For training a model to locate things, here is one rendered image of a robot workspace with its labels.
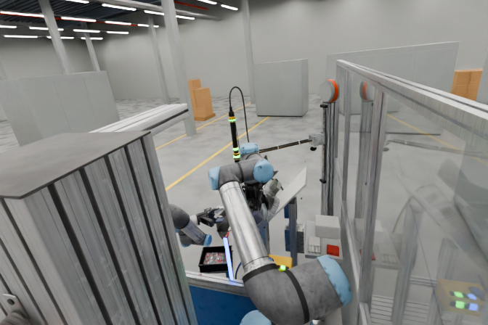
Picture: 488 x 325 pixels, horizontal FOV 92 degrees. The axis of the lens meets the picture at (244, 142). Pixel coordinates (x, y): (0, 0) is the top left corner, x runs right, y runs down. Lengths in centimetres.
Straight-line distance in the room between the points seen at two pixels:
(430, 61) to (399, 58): 59
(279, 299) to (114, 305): 34
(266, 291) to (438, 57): 646
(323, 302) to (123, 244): 45
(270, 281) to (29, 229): 47
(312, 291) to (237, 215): 26
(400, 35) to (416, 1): 135
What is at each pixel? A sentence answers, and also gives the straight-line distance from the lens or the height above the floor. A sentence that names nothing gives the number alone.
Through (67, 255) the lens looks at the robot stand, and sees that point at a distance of 43.
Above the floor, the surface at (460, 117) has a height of 204.
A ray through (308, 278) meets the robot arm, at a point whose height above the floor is 164.
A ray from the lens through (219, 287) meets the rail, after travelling 175.
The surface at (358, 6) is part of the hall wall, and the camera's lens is 1341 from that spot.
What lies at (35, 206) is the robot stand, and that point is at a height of 201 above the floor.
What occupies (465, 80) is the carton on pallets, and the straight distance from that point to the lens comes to 903.
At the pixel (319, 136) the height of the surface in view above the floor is 157.
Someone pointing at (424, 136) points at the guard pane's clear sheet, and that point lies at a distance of 62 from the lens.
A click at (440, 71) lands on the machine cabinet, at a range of 682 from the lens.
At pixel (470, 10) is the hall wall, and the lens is 1376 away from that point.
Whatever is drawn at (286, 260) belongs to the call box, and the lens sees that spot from 149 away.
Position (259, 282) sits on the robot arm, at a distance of 65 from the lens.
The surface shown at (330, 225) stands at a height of 97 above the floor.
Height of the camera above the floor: 215
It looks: 19 degrees down
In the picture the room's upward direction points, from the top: 6 degrees counter-clockwise
